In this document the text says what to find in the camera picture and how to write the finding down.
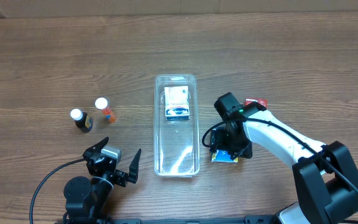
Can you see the blue yellow VapoDrops box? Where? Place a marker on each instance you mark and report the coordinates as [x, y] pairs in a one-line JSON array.
[[219, 153]]

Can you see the clear plastic container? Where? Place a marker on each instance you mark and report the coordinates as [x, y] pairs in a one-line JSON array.
[[176, 142]]

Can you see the red medicine box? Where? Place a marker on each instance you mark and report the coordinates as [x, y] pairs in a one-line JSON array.
[[260, 101]]

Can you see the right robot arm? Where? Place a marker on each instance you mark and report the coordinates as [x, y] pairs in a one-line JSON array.
[[325, 175]]

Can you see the white and blue medicine box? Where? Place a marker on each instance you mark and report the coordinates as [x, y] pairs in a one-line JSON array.
[[176, 103]]

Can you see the dark bottle white cap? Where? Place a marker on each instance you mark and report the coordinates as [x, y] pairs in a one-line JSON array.
[[82, 120]]

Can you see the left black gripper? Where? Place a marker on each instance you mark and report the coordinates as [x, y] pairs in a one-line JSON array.
[[114, 173]]

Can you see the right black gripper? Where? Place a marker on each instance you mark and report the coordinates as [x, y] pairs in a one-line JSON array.
[[221, 144]]

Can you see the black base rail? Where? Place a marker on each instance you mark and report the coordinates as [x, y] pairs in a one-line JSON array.
[[191, 221]]

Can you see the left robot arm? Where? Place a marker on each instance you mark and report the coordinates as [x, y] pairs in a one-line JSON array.
[[86, 198]]

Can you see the orange tube white cap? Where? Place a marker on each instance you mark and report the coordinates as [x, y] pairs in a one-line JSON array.
[[103, 105]]

